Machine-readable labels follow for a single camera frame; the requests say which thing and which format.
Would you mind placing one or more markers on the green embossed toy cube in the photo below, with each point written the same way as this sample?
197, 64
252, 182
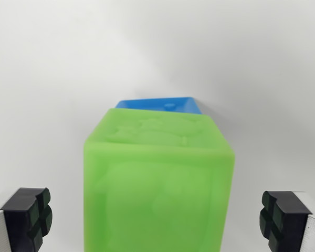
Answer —
157, 189

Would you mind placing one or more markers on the blue embossed toy cube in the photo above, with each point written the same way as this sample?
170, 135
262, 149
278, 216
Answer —
152, 103

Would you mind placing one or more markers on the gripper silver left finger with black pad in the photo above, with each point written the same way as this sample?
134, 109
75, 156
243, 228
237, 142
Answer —
18, 223

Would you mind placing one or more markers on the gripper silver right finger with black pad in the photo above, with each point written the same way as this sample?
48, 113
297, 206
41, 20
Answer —
291, 223

